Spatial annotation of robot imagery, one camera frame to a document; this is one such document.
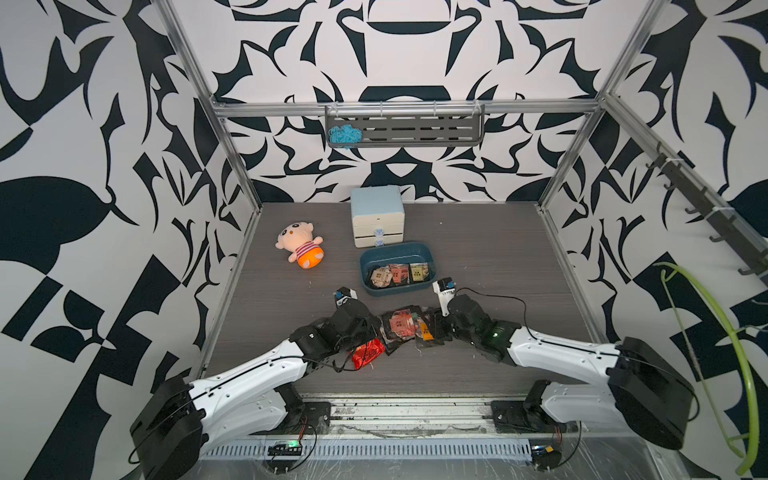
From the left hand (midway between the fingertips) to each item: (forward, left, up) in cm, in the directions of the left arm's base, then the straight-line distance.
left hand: (378, 317), depth 81 cm
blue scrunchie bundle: (+47, +8, +25) cm, 54 cm away
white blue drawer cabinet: (+33, -1, +4) cm, 33 cm away
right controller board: (-31, -38, -12) cm, 51 cm away
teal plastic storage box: (+25, -9, -6) cm, 27 cm away
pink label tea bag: (+19, -8, -8) cm, 22 cm away
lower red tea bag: (-6, +4, -9) cm, 12 cm away
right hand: (+3, -12, -2) cm, 12 cm away
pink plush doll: (+30, +26, -3) cm, 40 cm away
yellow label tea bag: (+19, -14, -9) cm, 26 cm away
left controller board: (-27, +23, -13) cm, 38 cm away
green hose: (+2, -68, +16) cm, 70 cm away
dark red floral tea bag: (0, -6, -7) cm, 9 cm away
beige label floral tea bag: (+17, -1, -7) cm, 18 cm away
